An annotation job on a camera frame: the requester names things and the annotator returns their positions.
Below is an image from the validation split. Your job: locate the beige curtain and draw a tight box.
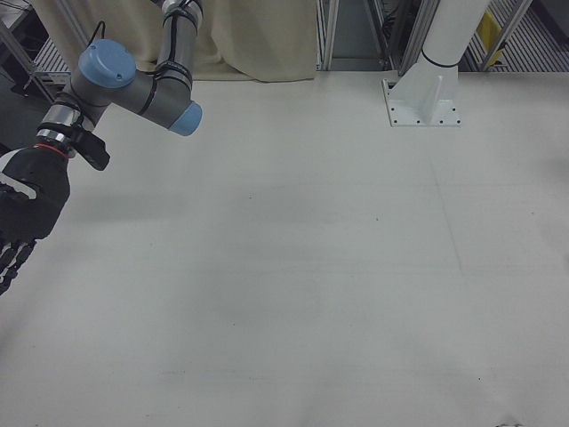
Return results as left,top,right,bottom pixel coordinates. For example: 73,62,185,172
33,0,317,84

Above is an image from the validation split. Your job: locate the yellow sign plate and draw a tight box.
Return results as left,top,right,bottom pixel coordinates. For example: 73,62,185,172
477,10,509,59

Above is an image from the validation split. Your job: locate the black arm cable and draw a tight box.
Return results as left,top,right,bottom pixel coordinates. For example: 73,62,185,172
84,0,193,117

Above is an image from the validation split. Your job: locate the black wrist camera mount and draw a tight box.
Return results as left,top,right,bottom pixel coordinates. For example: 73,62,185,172
69,125,111,172

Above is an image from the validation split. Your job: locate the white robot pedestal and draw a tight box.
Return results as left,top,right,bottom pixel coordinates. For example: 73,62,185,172
382,0,493,129

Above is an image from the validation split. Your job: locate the metal roller rack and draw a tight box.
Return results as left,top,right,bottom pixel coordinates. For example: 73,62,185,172
457,0,569,73
31,34,76,86

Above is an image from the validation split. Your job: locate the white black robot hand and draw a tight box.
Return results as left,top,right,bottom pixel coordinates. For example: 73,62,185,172
0,142,72,297

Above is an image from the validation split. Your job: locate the aluminium frame post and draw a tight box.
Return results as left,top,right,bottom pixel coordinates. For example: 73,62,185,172
397,0,441,77
316,0,341,72

